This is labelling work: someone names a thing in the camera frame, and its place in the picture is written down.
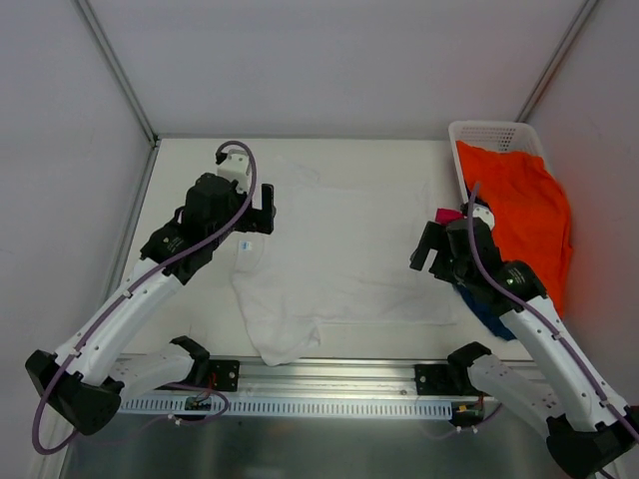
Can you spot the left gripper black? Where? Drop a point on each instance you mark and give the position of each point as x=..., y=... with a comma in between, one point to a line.
x=255, y=220

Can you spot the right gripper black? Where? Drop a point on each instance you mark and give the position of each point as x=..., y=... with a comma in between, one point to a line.
x=440, y=256

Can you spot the white t shirt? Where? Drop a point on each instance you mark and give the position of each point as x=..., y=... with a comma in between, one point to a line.
x=335, y=256

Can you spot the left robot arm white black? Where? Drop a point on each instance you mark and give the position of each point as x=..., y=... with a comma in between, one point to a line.
x=83, y=379

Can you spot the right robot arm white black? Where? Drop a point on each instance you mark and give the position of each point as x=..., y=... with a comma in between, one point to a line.
x=585, y=423

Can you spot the magenta t shirt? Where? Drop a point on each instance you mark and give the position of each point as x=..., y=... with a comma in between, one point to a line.
x=446, y=216

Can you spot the orange t shirt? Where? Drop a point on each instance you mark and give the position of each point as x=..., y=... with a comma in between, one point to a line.
x=531, y=210

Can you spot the blue t shirt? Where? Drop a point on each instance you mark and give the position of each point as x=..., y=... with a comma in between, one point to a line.
x=485, y=316

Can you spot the white plastic laundry basket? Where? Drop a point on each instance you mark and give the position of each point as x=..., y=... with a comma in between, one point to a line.
x=494, y=136

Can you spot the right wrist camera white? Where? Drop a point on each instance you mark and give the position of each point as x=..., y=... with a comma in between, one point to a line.
x=479, y=213

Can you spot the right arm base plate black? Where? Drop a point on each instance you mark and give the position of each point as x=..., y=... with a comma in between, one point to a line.
x=433, y=379

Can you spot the aluminium mounting rail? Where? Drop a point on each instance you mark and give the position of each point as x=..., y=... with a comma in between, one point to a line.
x=368, y=379

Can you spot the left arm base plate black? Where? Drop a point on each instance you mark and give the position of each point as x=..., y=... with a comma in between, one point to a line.
x=220, y=374

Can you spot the right aluminium frame post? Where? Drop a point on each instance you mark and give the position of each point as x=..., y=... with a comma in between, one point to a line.
x=560, y=54

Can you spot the aluminium frame post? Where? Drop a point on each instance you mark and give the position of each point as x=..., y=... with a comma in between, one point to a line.
x=100, y=38
x=560, y=54

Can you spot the slotted cable duct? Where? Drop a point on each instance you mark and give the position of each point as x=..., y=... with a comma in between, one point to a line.
x=183, y=404

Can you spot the left aluminium frame post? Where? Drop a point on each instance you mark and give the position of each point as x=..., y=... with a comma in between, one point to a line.
x=100, y=38

